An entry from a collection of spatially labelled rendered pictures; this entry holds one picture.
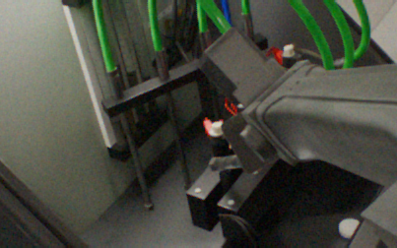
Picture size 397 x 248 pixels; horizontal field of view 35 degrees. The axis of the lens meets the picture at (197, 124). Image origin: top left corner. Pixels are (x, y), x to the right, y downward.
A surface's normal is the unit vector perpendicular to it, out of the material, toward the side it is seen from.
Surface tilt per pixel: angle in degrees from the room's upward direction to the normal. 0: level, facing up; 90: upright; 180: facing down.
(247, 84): 49
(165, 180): 0
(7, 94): 90
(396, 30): 0
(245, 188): 0
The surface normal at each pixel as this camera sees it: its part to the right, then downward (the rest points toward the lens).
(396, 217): -0.67, -0.74
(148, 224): -0.15, -0.78
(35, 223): 0.45, -0.41
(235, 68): -0.10, -0.13
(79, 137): 0.82, 0.24
